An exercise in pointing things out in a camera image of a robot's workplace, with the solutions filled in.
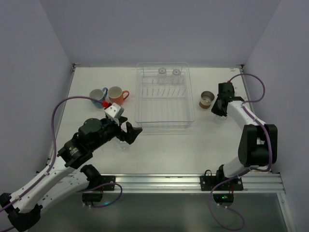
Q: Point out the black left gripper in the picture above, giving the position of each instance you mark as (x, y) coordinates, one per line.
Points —
(121, 130)

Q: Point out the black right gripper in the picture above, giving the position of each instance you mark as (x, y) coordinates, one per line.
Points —
(222, 102)

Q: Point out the beige and brown ceramic cup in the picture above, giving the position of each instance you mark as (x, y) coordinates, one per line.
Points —
(206, 99)

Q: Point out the large clear glass tumbler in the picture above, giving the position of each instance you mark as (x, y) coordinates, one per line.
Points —
(124, 145)

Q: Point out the orange ceramic mug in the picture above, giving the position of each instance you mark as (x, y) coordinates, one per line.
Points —
(117, 95)

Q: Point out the light blue textured mug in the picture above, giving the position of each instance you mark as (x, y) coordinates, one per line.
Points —
(99, 95)

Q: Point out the clear glass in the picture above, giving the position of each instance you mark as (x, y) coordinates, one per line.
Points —
(162, 73)
(176, 75)

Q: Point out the small clear glass cup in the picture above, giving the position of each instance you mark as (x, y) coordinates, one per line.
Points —
(219, 119)

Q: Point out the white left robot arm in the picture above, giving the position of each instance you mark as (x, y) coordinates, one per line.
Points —
(66, 173)

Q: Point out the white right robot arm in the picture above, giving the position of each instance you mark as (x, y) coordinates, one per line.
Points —
(258, 143)

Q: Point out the black left controller box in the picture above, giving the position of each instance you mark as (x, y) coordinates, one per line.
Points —
(91, 198)

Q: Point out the black controller box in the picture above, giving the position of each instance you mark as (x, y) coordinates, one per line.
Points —
(91, 198)
(224, 199)

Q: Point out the black right controller box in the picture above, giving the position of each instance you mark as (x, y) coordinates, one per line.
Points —
(224, 199)

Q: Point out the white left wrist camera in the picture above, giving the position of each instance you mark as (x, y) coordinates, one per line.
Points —
(114, 111)

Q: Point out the aluminium mounting rail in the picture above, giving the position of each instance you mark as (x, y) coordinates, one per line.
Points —
(173, 183)

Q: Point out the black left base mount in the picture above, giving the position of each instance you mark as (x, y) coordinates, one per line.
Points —
(101, 183)

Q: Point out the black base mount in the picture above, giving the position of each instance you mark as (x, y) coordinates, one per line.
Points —
(101, 183)
(208, 181)

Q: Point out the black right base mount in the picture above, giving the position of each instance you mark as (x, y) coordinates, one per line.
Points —
(208, 181)

